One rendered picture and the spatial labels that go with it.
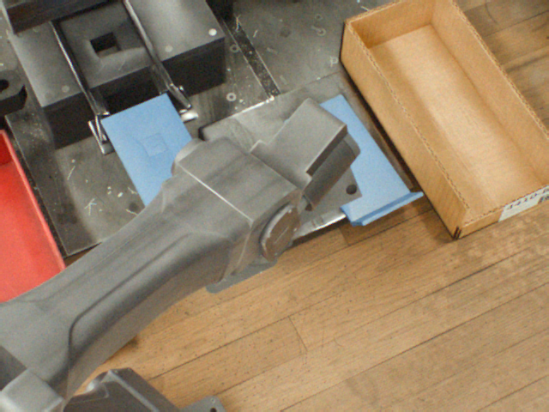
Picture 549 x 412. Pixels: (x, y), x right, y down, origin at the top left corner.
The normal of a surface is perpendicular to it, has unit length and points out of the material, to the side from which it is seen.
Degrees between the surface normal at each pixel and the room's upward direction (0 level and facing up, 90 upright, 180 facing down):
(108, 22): 0
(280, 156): 12
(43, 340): 20
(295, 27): 0
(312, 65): 0
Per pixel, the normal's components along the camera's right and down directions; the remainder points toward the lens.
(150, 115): 0.05, -0.45
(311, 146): -0.11, -0.32
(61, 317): 0.24, -0.66
